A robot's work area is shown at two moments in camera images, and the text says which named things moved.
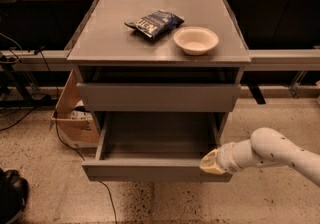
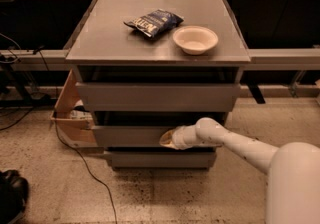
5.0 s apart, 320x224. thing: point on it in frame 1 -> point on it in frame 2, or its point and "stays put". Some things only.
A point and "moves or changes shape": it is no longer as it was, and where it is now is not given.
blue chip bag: x=156 y=24 stays put
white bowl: x=195 y=40 stays put
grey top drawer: x=159 y=97 stays put
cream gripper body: x=227 y=158 -> x=179 y=138
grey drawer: x=155 y=147 moves or changes shape
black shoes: x=14 y=195 stays put
